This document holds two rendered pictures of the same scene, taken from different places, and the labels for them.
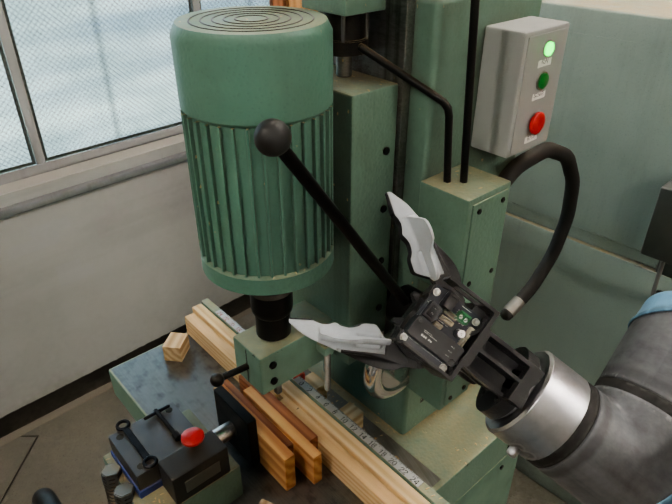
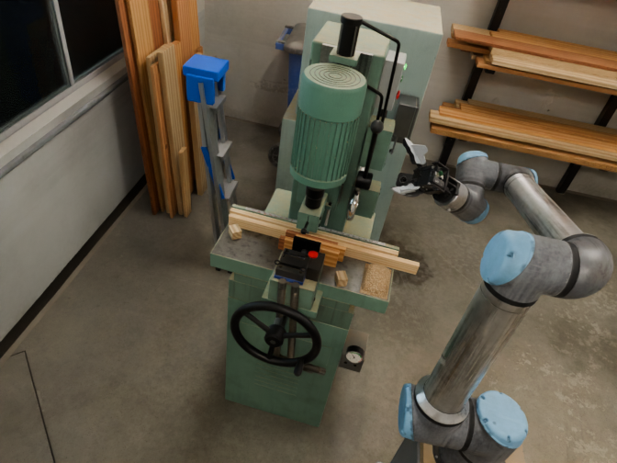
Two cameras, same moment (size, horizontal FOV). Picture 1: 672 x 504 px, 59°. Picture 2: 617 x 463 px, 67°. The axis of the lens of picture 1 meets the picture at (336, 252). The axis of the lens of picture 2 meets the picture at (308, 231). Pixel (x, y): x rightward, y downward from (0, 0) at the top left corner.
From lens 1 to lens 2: 0.97 m
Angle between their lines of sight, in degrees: 34
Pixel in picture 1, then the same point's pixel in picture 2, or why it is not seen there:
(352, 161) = not seen: hidden behind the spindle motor
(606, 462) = (474, 204)
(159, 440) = (297, 262)
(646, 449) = (479, 197)
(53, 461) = (53, 359)
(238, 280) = (328, 183)
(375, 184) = not seen: hidden behind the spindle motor
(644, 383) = (473, 180)
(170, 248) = (71, 189)
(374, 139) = not seen: hidden behind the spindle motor
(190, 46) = (334, 95)
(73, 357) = (28, 288)
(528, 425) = (457, 199)
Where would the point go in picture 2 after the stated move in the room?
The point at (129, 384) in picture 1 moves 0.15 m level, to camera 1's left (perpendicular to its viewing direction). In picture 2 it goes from (229, 255) to (185, 270)
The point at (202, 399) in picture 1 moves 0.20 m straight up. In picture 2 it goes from (268, 249) to (274, 202)
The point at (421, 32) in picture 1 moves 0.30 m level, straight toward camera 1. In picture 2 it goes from (374, 68) to (437, 117)
